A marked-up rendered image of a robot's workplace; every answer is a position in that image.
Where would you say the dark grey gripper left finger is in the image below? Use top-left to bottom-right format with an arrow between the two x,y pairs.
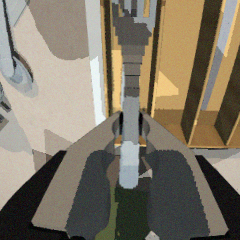
0,110 -> 123,240

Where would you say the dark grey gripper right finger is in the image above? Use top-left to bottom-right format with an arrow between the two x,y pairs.
139,111 -> 240,240

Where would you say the grey spoon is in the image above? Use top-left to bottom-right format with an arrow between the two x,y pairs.
0,55 -> 32,92
0,0 -> 15,77

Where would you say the grey mug with white rim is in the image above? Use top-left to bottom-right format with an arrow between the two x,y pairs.
0,84 -> 9,131

